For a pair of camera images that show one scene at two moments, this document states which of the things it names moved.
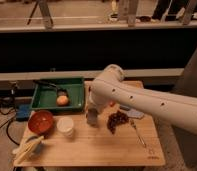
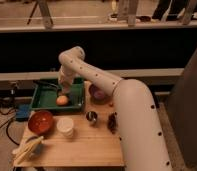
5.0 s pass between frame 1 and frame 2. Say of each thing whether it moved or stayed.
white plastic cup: stayed
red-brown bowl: stayed
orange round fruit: stayed
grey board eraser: moved
